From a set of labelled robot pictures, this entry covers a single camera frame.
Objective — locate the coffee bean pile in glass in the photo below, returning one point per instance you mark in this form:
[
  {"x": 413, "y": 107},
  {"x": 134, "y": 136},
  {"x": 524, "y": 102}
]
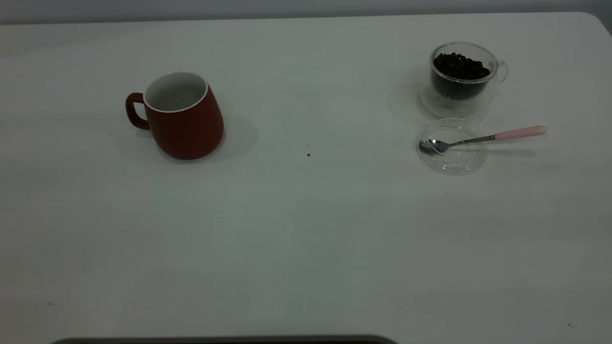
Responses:
[{"x": 459, "y": 67}]

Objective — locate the clear glass saucer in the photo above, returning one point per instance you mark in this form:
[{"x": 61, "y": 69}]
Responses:
[{"x": 454, "y": 110}]

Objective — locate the red ceramic mug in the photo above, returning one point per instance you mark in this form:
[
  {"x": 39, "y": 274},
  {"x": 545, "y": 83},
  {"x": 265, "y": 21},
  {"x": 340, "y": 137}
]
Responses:
[{"x": 189, "y": 126}]

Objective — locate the clear plastic lid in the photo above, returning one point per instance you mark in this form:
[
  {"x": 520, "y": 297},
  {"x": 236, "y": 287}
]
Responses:
[{"x": 459, "y": 160}]

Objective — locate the clear glass cup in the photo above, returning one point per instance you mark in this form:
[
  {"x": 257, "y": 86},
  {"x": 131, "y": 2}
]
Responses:
[{"x": 483, "y": 88}]

